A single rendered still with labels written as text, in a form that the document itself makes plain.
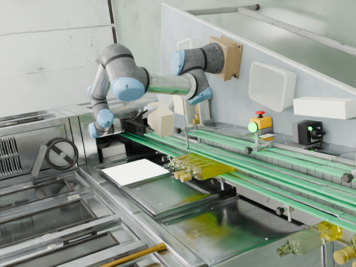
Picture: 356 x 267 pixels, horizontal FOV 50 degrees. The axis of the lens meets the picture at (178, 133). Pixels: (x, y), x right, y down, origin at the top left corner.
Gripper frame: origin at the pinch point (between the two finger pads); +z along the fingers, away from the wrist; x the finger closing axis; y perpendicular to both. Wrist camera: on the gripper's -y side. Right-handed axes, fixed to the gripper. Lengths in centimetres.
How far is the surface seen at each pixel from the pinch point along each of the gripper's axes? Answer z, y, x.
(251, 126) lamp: 25, -43, -13
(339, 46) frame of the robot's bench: 91, -27, -37
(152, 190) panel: -9.7, -15.0, 32.7
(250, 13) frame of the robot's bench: 90, 48, -37
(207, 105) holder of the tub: 32.3, 2.6, -0.6
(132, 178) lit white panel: -11.4, 9.2, 41.3
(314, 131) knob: 30, -74, -25
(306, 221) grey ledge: 23, -86, 7
